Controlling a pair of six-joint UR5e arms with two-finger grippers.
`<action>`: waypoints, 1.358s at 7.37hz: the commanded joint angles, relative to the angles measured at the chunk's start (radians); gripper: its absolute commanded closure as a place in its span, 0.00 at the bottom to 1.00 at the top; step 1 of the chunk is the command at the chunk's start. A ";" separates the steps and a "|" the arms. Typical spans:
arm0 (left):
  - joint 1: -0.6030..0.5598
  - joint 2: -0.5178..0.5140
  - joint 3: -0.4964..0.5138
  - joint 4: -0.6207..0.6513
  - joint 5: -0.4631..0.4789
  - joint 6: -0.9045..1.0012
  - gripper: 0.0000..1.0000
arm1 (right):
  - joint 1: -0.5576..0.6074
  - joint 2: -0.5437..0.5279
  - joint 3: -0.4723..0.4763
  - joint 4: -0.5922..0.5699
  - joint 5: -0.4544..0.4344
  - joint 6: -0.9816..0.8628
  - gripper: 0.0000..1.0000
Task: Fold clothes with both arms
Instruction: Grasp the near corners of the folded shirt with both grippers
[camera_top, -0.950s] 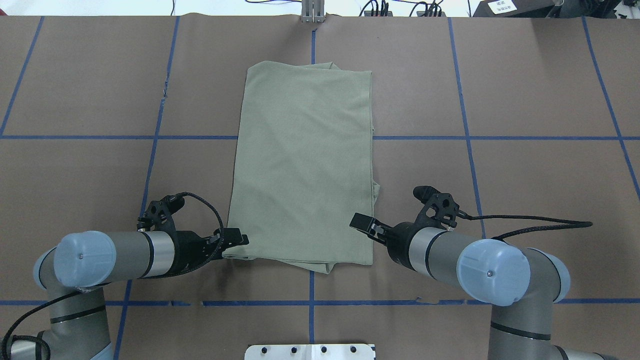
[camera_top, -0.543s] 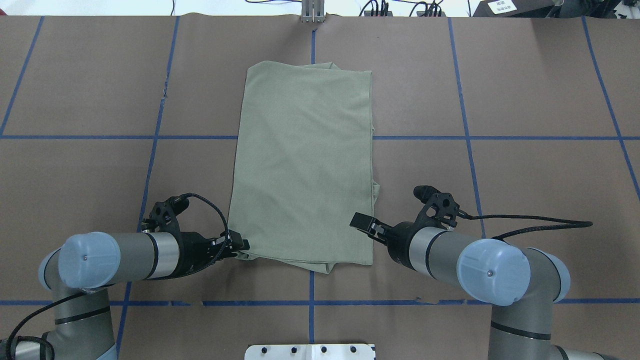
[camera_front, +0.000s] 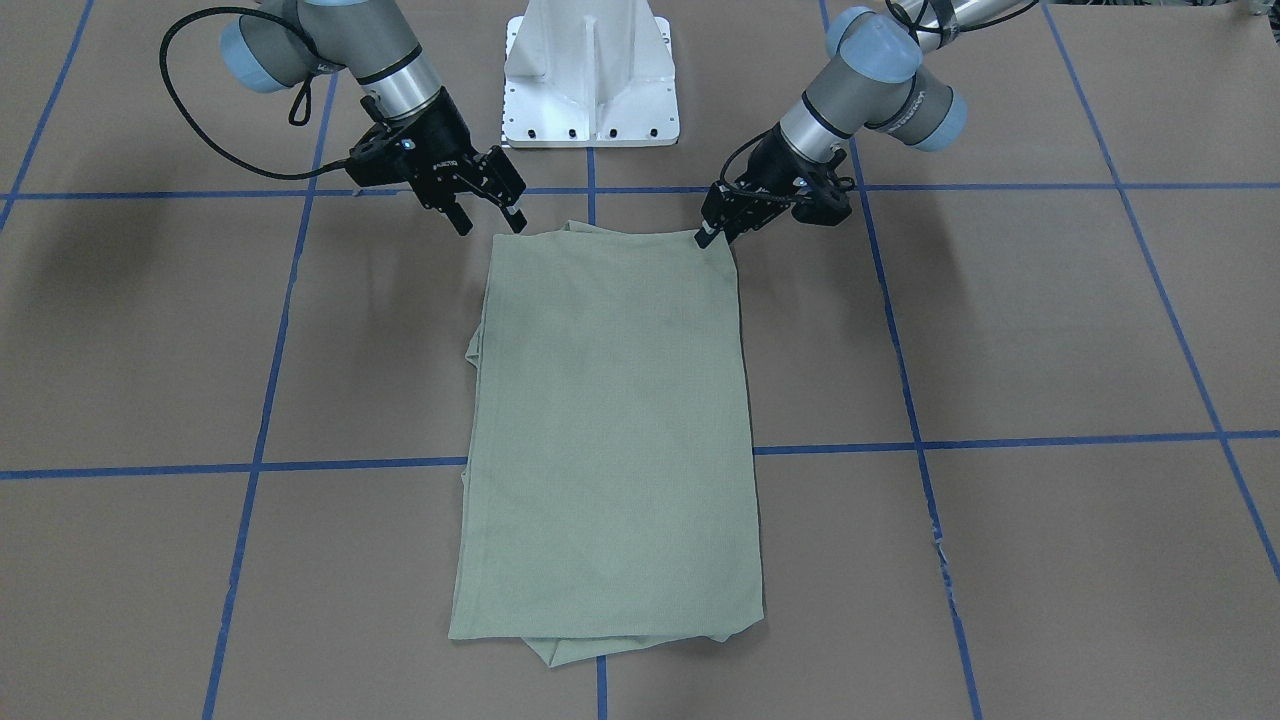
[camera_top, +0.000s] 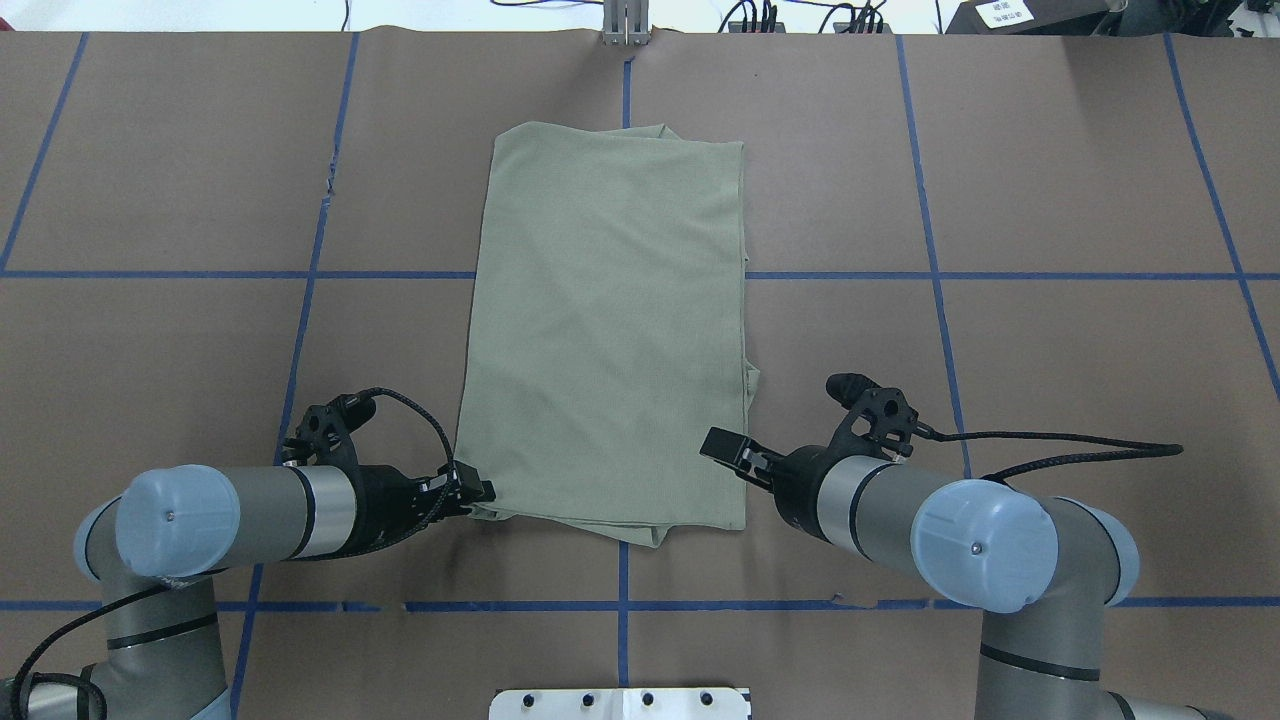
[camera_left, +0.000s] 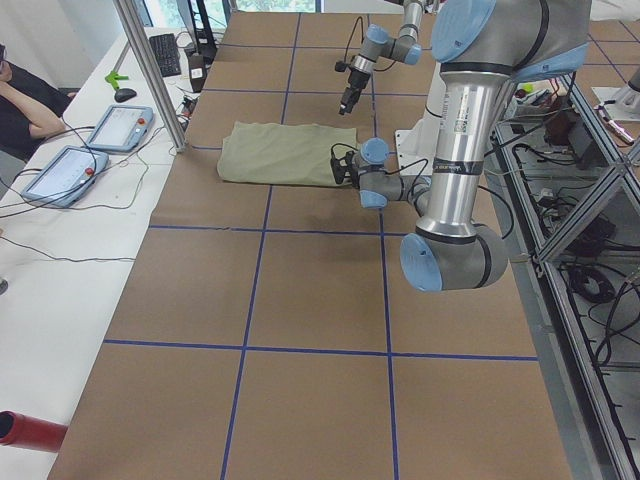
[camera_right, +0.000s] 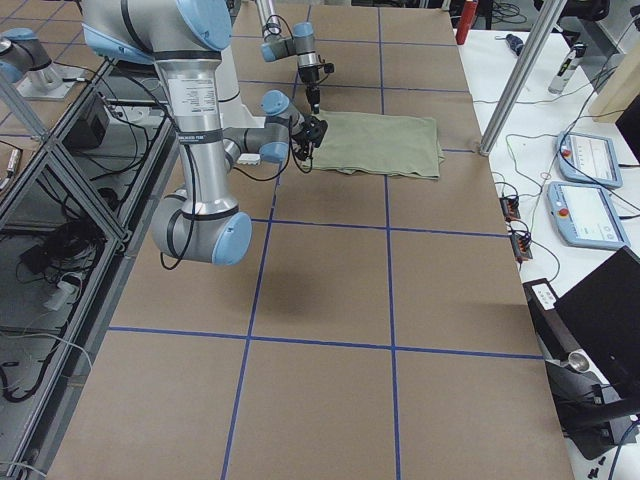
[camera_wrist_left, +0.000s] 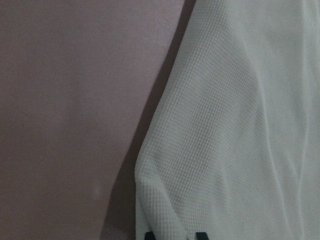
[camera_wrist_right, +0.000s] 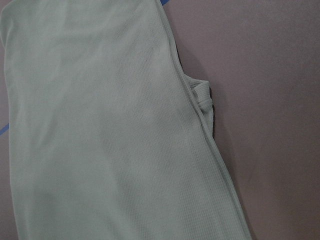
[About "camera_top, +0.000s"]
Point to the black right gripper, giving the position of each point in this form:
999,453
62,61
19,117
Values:
801,482

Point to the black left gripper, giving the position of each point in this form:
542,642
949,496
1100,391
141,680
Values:
385,503

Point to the metal mounting plate with bolts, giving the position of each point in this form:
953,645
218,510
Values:
623,703

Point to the olive green long-sleeve shirt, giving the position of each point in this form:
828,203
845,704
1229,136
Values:
607,332

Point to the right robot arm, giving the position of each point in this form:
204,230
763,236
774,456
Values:
1043,570

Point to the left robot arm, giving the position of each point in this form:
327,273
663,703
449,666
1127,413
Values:
153,649

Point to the black box with white label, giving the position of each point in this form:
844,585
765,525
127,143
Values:
1047,18

